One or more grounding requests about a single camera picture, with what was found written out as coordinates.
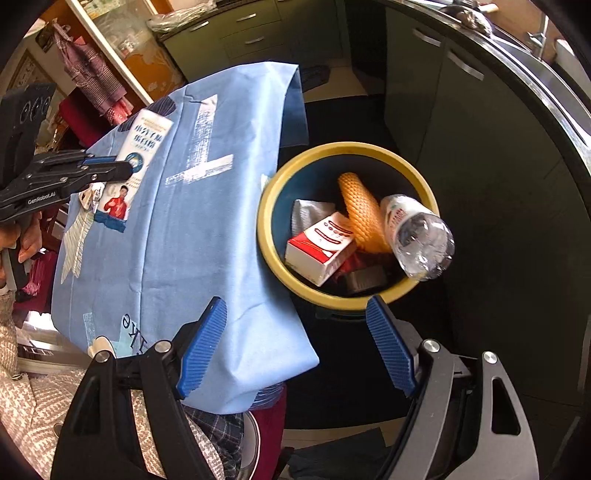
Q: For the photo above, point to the green kitchen cabinets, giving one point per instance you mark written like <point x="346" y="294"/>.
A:
<point x="240" y="37"/>

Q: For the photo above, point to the white blue printed packet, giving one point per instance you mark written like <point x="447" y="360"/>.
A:
<point x="147" y="138"/>

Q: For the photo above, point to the dark frying pan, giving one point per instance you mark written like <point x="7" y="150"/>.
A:
<point x="468" y="14"/>

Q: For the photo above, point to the person's left forearm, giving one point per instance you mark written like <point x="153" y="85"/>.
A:
<point x="7" y="332"/>

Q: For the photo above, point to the person's plaid pants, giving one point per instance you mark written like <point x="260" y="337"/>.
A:
<point x="226" y="438"/>

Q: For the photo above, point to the dark floor mat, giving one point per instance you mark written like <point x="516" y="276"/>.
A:
<point x="317" y="74"/>

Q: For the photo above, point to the small metal tin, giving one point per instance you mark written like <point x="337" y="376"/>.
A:
<point x="367" y="279"/>

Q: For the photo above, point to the orange foam net sleeve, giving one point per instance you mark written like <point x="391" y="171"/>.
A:
<point x="362" y="212"/>

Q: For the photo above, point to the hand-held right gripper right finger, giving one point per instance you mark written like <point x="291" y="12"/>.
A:
<point x="390" y="350"/>

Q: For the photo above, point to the clear plastic water bottle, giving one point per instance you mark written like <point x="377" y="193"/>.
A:
<point x="415" y="235"/>

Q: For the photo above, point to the red white carton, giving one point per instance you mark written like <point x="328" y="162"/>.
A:
<point x="318" y="249"/>

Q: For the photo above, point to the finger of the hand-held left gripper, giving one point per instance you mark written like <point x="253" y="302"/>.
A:
<point x="99" y="161"/>
<point x="115" y="172"/>

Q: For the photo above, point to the wooden door frame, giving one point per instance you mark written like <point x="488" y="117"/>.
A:
<point x="138" y="60"/>

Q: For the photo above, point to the clear plastic bag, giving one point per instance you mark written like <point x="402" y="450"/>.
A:
<point x="171" y="21"/>

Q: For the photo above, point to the checkered apron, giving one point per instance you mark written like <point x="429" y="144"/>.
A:
<point x="92" y="78"/>

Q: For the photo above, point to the steel faucet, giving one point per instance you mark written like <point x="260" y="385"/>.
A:
<point x="539" y="34"/>

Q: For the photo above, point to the dark cloth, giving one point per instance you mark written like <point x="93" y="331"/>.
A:
<point x="341" y="454"/>

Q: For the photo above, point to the steel sink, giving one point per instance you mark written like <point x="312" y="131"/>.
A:
<point x="554" y="69"/>

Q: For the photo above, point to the yellow rimmed trash bin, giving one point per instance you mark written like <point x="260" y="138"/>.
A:
<point x="264" y="226"/>

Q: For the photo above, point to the wooden chair red cushion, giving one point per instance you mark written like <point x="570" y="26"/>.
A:
<point x="78" y="117"/>

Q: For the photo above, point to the maroon stool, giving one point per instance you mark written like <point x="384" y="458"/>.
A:
<point x="272" y="415"/>

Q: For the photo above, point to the blue printed tablecloth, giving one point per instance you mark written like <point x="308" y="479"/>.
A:
<point x="207" y="230"/>

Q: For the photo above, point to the person's knit sweater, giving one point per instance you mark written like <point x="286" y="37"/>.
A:
<point x="32" y="406"/>

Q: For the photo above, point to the dark kitchen cabinets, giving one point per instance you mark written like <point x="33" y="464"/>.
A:
<point x="438" y="101"/>

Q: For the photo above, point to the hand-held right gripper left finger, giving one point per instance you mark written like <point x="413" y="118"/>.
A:
<point x="203" y="355"/>

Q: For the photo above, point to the person's left hand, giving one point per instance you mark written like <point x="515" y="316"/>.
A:
<point x="27" y="237"/>

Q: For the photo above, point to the white tissue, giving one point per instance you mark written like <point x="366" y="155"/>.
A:
<point x="309" y="214"/>

